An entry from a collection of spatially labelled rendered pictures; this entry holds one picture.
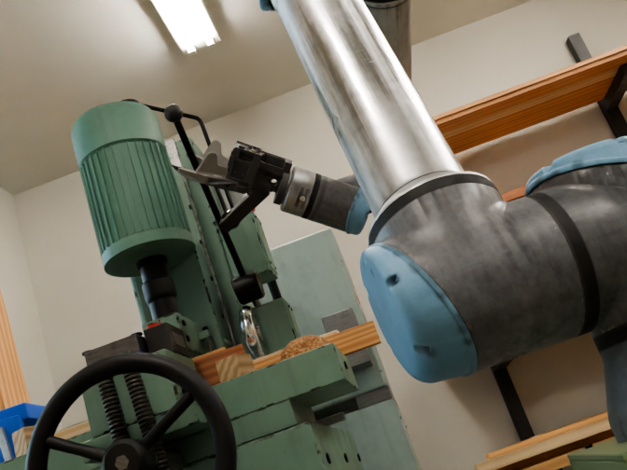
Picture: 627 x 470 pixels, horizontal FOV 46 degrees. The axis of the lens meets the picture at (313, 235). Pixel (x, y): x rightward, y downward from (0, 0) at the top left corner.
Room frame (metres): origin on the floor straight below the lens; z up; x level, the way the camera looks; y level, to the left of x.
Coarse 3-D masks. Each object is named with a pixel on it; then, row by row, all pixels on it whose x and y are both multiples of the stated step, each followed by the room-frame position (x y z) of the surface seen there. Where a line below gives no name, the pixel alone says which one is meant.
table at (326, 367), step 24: (288, 360) 1.16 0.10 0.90; (312, 360) 1.16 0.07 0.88; (336, 360) 1.15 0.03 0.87; (216, 384) 1.17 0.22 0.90; (240, 384) 1.16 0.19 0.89; (264, 384) 1.16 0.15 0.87; (288, 384) 1.16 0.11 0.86; (312, 384) 1.16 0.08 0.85; (336, 384) 1.18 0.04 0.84; (192, 408) 1.07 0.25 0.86; (240, 408) 1.16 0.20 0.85; (168, 432) 1.07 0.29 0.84; (192, 432) 1.15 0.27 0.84; (24, 456) 1.18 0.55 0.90; (72, 456) 1.18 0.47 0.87
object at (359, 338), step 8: (352, 328) 1.31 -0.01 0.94; (360, 328) 1.31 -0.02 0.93; (368, 328) 1.30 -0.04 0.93; (336, 336) 1.31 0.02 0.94; (344, 336) 1.31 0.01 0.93; (352, 336) 1.31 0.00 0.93; (360, 336) 1.31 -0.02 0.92; (368, 336) 1.30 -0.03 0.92; (376, 336) 1.30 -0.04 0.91; (336, 344) 1.31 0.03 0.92; (344, 344) 1.31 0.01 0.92; (352, 344) 1.31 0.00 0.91; (360, 344) 1.31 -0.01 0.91; (368, 344) 1.31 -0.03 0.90; (376, 344) 1.32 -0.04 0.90; (344, 352) 1.31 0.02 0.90; (352, 352) 1.32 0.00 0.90; (264, 360) 1.32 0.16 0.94; (272, 360) 1.31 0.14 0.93; (280, 360) 1.31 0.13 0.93; (256, 368) 1.32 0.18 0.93
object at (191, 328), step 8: (176, 312) 1.28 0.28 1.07; (160, 320) 1.28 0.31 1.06; (168, 320) 1.28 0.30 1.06; (176, 320) 1.28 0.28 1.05; (184, 320) 1.30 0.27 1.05; (144, 328) 1.29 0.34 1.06; (184, 328) 1.30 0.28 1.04; (192, 328) 1.36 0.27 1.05; (200, 328) 1.41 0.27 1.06; (184, 336) 1.29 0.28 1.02; (192, 336) 1.34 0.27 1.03; (192, 344) 1.33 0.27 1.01; (200, 344) 1.38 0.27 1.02; (192, 352) 1.34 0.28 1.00; (200, 352) 1.36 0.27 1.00
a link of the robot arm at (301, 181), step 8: (296, 168) 1.29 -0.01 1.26; (296, 176) 1.28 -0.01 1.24; (304, 176) 1.29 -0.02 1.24; (312, 176) 1.30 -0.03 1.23; (288, 184) 1.29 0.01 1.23; (296, 184) 1.28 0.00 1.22; (304, 184) 1.29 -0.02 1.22; (312, 184) 1.29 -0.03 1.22; (288, 192) 1.28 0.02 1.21; (296, 192) 1.28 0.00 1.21; (304, 192) 1.29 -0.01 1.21; (288, 200) 1.29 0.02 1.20; (296, 200) 1.29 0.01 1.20; (304, 200) 1.30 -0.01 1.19; (280, 208) 1.33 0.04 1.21; (288, 208) 1.31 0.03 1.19; (296, 208) 1.31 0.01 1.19; (304, 208) 1.31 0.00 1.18
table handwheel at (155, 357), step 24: (120, 360) 0.98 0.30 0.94; (144, 360) 0.98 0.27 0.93; (168, 360) 0.98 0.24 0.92; (72, 384) 0.98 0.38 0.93; (192, 384) 0.97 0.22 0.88; (48, 408) 0.99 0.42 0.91; (216, 408) 0.97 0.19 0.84; (48, 432) 0.99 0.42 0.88; (216, 432) 0.97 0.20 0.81; (48, 456) 1.00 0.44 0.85; (96, 456) 0.99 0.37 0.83; (120, 456) 0.97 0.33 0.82; (144, 456) 0.97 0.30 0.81; (168, 456) 1.10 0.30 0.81; (216, 456) 0.98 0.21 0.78
